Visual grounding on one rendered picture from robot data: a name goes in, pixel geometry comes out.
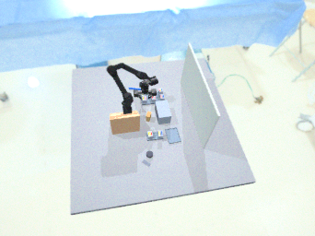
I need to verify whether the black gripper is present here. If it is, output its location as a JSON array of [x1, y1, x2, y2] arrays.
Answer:
[[134, 88, 157, 100]]

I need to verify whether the dark grey cylinder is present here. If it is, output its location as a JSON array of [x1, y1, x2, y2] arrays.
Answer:
[[146, 150, 153, 158]]

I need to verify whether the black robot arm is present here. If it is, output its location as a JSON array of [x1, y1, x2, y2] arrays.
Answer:
[[106, 63, 158, 114]]

